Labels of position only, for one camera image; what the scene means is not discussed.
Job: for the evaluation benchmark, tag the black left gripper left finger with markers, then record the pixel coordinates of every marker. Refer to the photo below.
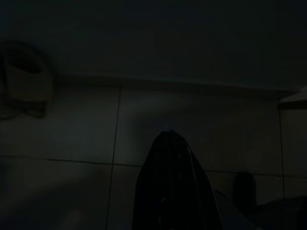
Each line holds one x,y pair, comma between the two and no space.
156,187

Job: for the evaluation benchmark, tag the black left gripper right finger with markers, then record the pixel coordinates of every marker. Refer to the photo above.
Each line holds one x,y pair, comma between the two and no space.
194,198

